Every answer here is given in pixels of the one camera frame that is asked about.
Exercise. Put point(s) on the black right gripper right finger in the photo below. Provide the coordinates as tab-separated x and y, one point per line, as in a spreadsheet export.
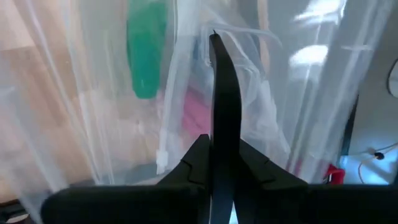
311	205

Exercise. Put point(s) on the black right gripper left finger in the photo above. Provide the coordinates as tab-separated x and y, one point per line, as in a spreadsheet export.
124	205

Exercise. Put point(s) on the clear plastic bag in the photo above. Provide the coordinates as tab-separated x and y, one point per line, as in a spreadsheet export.
93	109

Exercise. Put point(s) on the green elastic bandage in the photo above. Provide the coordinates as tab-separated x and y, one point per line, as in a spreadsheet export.
146	46

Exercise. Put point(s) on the dark pink bandage roll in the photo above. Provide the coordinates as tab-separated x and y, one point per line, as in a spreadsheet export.
196	115

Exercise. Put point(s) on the clear plastic storage bin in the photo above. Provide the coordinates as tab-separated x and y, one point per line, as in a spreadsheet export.
311	93

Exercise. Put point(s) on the grey round stand base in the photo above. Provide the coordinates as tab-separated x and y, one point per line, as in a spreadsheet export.
394	79

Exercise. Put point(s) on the black aluminium rail frame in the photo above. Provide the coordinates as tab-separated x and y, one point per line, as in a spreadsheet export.
349	130

